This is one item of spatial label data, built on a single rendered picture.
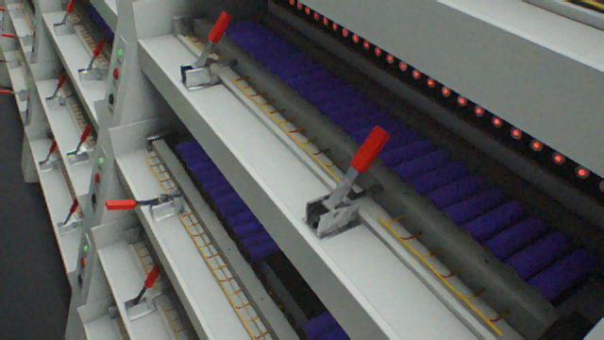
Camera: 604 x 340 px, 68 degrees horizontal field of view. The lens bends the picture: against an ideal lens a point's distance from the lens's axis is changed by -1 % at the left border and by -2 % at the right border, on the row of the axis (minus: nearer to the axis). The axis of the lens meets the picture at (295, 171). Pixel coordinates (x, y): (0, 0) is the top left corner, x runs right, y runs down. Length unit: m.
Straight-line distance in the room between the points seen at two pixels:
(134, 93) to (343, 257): 0.47
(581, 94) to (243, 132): 0.32
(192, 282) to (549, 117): 0.43
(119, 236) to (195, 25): 0.40
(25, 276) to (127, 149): 0.62
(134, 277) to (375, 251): 0.54
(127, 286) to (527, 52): 0.69
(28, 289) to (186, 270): 0.75
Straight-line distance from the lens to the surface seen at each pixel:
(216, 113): 0.50
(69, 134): 1.19
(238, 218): 0.60
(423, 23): 0.30
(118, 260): 0.85
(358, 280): 0.34
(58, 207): 1.27
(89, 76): 0.99
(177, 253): 0.59
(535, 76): 0.26
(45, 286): 1.29
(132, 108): 0.74
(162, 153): 0.72
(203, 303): 0.54
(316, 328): 0.50
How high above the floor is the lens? 0.91
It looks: 26 degrees down
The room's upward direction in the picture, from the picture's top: 22 degrees clockwise
